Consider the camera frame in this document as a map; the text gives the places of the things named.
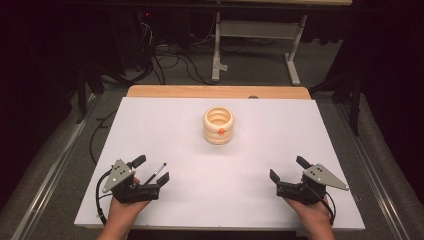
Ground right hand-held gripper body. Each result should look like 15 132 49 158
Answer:
275 163 350 205

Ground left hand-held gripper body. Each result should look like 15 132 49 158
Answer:
102 159 161 205

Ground thin black brush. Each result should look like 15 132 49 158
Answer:
142 162 168 186

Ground person's left hand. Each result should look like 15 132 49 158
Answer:
107 176 152 223

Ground person's right hand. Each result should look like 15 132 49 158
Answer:
283 196 332 228

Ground white board table cover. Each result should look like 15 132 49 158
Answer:
73 96 366 231

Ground cream ribbed cup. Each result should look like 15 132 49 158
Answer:
202 106 235 146

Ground black metal stand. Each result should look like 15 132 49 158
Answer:
308 72 364 137
75 61 105 125

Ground black computer tower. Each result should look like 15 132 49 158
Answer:
131 9 159 73

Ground right hand-held gripper black cable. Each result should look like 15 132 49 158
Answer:
311 186 337 227

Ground hand-held gripper black cable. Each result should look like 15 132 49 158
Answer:
95 168 114 225
311 186 337 227

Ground left hand-held gripper black cable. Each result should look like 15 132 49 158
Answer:
95 168 114 225

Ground black floor cable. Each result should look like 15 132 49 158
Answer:
88 109 118 165

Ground aluminium floor rail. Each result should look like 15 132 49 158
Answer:
336 101 418 240
9 94 98 240

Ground tangle of black cables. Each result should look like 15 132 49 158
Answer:
133 19 221 86

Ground white metal desk frame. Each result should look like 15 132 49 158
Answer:
211 11 309 87

